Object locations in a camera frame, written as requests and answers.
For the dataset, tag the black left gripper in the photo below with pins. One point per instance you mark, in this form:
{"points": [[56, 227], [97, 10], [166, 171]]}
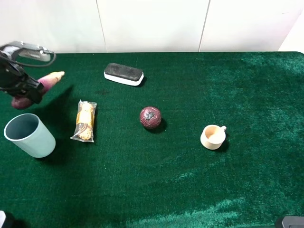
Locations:
{"points": [[13, 81]]}

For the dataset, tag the purple eggplant toy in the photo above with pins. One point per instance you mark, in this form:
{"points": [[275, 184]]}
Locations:
{"points": [[47, 81]]}

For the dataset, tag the light blue plastic cup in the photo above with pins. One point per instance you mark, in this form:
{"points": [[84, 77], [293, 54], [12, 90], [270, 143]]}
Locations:
{"points": [[29, 133]]}

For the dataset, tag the wrapped biscuit packet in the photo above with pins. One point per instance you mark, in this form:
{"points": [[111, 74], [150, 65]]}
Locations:
{"points": [[84, 131]]}

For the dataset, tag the black white board eraser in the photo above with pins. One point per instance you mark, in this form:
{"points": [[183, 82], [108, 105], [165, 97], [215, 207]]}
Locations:
{"points": [[123, 74]]}

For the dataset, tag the dark red ball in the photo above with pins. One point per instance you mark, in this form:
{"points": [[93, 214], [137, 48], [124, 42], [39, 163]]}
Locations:
{"points": [[150, 117]]}

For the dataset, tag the green felt table cloth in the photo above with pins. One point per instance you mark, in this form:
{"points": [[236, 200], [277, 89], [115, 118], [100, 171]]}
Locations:
{"points": [[134, 177]]}

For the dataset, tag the cream wooden cup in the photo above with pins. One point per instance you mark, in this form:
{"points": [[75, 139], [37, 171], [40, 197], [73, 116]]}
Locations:
{"points": [[213, 136]]}

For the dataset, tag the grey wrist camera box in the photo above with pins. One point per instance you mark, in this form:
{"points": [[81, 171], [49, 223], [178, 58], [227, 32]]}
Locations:
{"points": [[32, 51]]}

